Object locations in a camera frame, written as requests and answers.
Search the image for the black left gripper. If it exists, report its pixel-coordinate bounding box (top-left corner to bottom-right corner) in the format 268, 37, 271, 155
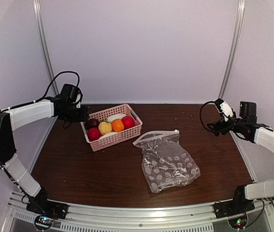
61, 104, 89, 122

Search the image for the yellow peach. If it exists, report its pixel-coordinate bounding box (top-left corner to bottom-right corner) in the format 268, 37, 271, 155
98, 121, 113, 135

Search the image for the clear zip top bag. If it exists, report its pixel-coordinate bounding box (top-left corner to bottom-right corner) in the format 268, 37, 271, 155
133, 130, 201, 193

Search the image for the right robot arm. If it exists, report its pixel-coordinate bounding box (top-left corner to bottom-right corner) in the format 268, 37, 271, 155
199, 99, 274, 214

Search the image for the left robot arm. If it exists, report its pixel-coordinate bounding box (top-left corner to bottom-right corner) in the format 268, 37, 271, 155
0, 84, 88, 215

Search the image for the red apple front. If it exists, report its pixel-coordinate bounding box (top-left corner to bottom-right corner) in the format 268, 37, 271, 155
87, 127, 101, 142

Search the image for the red apple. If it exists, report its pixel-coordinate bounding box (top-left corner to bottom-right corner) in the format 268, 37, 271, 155
87, 127, 101, 142
121, 116, 135, 130

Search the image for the white radish left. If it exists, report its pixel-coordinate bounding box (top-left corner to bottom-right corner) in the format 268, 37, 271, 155
106, 114, 126, 123

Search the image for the white radish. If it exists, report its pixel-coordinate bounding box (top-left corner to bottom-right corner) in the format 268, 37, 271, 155
99, 131, 117, 140
106, 114, 126, 123

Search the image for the white radish right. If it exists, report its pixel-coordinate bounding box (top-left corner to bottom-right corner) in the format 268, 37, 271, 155
99, 131, 117, 140

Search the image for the orange tangerine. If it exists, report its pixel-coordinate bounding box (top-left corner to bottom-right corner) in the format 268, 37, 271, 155
111, 119, 125, 132

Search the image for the red apple rear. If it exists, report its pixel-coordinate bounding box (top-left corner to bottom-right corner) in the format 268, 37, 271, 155
121, 116, 135, 130

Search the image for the right circuit board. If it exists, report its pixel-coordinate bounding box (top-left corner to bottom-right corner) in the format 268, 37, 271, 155
228, 216, 248, 230

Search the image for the circuit board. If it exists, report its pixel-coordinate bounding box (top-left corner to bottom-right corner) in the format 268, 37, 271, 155
228, 216, 248, 230
34, 215, 54, 231

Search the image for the left circuit board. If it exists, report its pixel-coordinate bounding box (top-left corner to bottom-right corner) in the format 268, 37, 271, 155
34, 215, 54, 231

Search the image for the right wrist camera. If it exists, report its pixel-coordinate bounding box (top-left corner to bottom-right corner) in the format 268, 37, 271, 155
215, 99, 235, 122

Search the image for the right side aluminium rail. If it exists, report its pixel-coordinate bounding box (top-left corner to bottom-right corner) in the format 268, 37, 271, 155
231, 132, 258, 183

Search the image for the right black cable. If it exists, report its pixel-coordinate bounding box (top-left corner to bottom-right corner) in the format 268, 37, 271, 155
199, 100, 218, 133

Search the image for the black cable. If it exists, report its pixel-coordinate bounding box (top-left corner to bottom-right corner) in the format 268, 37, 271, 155
199, 100, 218, 133
43, 71, 81, 100

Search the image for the left black cable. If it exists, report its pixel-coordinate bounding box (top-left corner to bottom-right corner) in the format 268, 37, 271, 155
43, 71, 81, 100

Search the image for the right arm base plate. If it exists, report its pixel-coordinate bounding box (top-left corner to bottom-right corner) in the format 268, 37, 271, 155
213, 200, 255, 219

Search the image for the right rear aluminium post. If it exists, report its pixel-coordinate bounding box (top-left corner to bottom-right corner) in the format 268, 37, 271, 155
218, 0, 245, 98

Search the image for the aluminium post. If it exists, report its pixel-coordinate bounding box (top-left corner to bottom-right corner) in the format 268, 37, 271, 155
32, 0, 59, 96
218, 0, 245, 98

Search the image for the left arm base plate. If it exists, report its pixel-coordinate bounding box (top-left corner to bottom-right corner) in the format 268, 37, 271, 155
26, 201, 68, 219

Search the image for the front aluminium frame rail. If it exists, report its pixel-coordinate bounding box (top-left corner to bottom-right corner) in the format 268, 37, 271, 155
2, 189, 274, 232

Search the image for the left rear aluminium post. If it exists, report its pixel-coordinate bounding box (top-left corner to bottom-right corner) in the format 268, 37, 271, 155
32, 0, 59, 96

